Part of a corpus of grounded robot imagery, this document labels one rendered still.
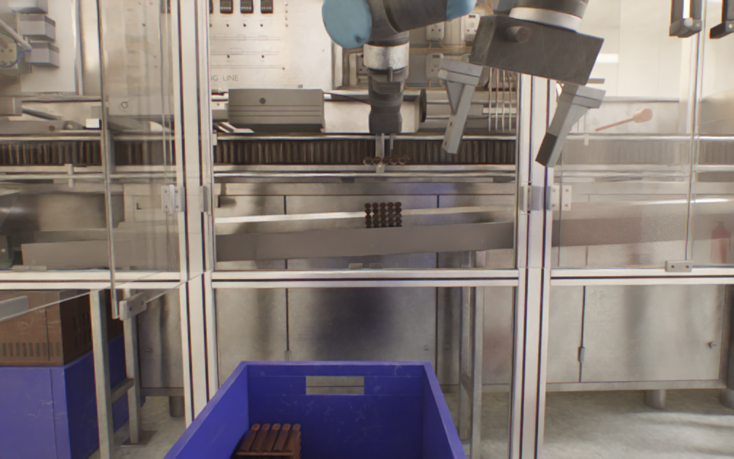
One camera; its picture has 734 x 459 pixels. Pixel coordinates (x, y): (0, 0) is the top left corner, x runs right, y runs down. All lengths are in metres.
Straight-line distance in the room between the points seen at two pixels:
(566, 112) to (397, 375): 0.58
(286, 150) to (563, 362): 1.17
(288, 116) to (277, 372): 0.69
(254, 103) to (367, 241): 0.51
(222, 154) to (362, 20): 0.72
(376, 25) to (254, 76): 1.01
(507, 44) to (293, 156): 0.82
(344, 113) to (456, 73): 1.01
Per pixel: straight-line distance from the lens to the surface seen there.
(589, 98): 0.54
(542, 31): 0.48
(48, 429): 1.46
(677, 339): 1.73
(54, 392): 1.40
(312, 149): 1.16
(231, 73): 1.63
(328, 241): 0.99
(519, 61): 0.47
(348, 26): 0.65
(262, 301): 1.32
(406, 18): 0.63
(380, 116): 0.84
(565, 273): 1.06
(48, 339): 1.36
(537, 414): 1.16
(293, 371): 0.84
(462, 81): 0.46
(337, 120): 1.44
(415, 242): 1.00
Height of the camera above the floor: 0.77
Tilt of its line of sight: 4 degrees down
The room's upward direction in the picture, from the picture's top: straight up
